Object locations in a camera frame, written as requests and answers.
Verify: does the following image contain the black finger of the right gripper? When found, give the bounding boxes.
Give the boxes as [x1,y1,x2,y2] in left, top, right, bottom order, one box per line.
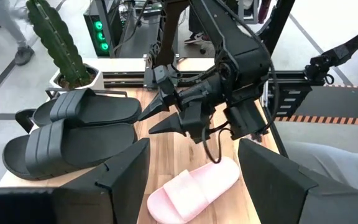
[149,104,213,144]
[138,65,180,121]

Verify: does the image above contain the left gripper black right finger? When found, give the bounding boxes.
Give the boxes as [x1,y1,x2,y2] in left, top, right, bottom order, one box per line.
[237,139,338,224]

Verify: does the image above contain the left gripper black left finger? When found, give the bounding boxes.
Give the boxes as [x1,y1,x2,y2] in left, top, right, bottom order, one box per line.
[53,138,150,224]

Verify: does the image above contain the black rubber slide sandal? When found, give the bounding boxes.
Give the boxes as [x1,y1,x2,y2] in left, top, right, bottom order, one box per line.
[2,119,139,181]
[32,88,142,128]

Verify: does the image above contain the pink rubber slide sandal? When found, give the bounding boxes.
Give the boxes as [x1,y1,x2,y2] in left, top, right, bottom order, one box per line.
[147,156,241,224]

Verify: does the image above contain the person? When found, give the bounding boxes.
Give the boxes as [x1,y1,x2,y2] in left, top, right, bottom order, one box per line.
[183,0,213,45]
[283,139,358,193]
[0,0,35,67]

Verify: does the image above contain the computer tower with green fans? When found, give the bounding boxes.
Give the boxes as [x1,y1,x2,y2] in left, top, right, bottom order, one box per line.
[83,0,124,59]

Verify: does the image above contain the black platform with hazard stripes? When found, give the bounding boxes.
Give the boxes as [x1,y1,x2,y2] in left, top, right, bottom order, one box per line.
[273,84,358,126]

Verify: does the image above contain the green cactus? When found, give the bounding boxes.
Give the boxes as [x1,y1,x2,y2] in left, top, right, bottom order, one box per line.
[25,0,93,88]

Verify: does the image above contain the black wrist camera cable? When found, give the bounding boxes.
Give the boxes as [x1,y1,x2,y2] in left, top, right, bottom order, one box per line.
[201,119,230,165]

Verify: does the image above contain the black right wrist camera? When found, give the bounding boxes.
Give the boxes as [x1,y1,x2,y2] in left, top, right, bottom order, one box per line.
[224,99,267,141]

